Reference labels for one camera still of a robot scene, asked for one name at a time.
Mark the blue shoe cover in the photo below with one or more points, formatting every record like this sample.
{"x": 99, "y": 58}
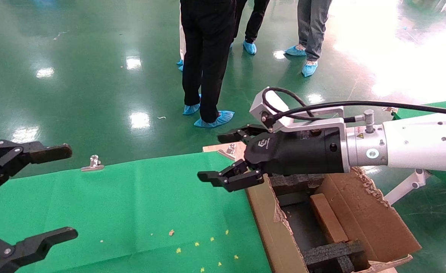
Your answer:
{"x": 190, "y": 109}
{"x": 250, "y": 47}
{"x": 309, "y": 69}
{"x": 215, "y": 120}
{"x": 295, "y": 50}
{"x": 180, "y": 66}

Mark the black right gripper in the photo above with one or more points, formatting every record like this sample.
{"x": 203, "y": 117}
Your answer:
{"x": 302, "y": 151}

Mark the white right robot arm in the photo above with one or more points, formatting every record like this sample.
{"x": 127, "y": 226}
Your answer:
{"x": 423, "y": 144}

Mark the person in white coat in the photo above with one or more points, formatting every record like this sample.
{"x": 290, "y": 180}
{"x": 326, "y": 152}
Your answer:
{"x": 182, "y": 45}

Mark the large green table cloth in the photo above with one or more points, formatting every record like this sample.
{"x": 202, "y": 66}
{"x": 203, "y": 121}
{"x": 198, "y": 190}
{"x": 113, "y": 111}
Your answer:
{"x": 132, "y": 197}

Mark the person in grey trousers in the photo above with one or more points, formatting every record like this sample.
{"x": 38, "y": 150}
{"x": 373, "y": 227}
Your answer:
{"x": 313, "y": 22}

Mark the person in black trousers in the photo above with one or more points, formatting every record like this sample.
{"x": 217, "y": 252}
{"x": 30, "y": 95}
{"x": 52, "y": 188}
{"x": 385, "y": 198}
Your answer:
{"x": 207, "y": 38}
{"x": 257, "y": 19}

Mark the small cardboard box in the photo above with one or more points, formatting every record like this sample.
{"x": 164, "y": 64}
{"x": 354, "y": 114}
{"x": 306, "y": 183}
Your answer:
{"x": 329, "y": 220}

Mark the white metal strut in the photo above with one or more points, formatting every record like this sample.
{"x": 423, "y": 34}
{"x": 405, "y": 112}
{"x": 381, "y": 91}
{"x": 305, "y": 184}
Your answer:
{"x": 401, "y": 191}

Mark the plywood board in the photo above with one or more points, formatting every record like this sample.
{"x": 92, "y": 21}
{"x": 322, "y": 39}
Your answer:
{"x": 239, "y": 151}

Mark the black foam block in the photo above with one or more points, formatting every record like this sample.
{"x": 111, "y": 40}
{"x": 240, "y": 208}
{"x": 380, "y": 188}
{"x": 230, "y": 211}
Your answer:
{"x": 294, "y": 184}
{"x": 325, "y": 254}

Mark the large open cardboard carton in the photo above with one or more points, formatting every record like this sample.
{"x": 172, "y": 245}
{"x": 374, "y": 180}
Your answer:
{"x": 366, "y": 216}

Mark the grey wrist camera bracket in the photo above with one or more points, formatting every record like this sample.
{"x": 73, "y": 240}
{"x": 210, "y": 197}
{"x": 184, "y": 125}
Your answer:
{"x": 260, "y": 110}

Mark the silver metal clip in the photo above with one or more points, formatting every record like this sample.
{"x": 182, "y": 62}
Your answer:
{"x": 226, "y": 153}
{"x": 391, "y": 110}
{"x": 93, "y": 163}

